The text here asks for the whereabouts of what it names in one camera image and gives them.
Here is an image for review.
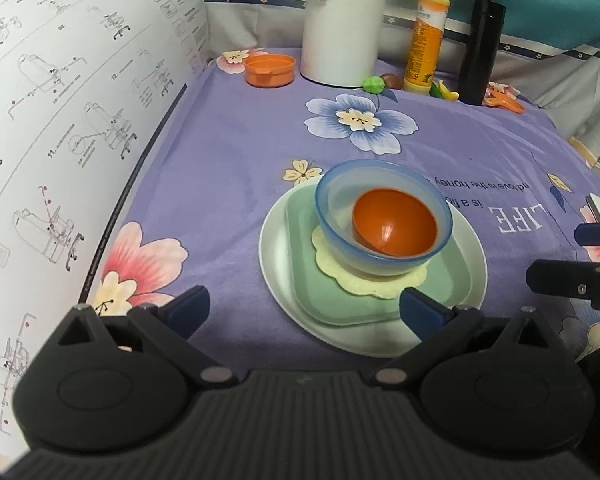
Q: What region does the white thermos jug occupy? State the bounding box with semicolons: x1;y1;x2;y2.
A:
300;0;387;87

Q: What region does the green square plate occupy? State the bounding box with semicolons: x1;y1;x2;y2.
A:
283;184;481;329

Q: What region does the pale yellow scalloped plate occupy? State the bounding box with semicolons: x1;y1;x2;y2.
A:
310;224;430;299

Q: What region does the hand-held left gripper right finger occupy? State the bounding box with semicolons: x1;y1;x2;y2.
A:
374;286;563;390

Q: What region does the orange scalloped cup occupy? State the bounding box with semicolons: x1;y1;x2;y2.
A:
243;53;298;89

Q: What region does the blue translucent bowl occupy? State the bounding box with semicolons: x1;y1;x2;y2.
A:
313;158;454;277

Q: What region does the white instruction sheet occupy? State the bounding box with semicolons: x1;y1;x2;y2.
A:
0;0;212;462

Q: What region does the white round plate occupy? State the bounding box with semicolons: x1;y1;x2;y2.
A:
258;179;487;359

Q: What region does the teal cloth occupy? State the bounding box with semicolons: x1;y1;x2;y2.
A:
377;0;600;53

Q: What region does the black tall bottle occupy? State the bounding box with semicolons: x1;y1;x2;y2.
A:
457;0;507;107

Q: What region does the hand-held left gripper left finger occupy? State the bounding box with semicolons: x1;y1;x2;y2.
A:
52;285;236;391

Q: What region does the orange toy pan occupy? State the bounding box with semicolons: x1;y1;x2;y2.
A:
482;90;526;115

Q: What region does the orange and yellow bottle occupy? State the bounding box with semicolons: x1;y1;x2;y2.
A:
403;0;449;94

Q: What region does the purple floral blanket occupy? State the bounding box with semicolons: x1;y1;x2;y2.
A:
79;46;600;388

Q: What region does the yellow and green toy fruit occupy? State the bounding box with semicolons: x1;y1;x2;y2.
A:
428;79;460;102

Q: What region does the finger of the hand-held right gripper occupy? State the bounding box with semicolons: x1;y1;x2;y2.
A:
526;258;600;312
574;222;600;247

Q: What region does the small orange bowl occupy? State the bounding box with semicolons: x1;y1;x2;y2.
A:
351;187;439;256

